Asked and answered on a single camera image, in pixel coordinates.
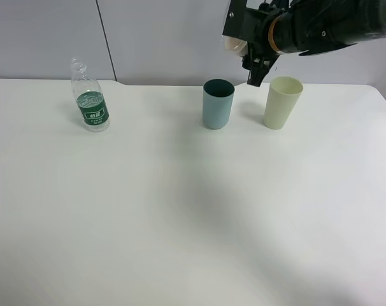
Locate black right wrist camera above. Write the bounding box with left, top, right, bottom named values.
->
left=222, top=0, right=270, bottom=42

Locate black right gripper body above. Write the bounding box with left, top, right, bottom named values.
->
left=241, top=11, right=279, bottom=71

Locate glass cup with blue sleeve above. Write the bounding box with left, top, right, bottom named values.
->
left=222, top=36, right=248, bottom=57

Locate pale green plastic cup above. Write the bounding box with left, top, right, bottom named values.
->
left=264, top=76, right=303, bottom=129

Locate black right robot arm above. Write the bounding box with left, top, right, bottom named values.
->
left=243, top=1, right=386, bottom=87

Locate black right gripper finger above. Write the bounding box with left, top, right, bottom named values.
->
left=247, top=65, right=269, bottom=87

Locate clear green-label water bottle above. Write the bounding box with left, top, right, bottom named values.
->
left=70, top=57, right=110, bottom=133

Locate teal plastic cup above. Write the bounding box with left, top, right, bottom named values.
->
left=202, top=79, right=235, bottom=129

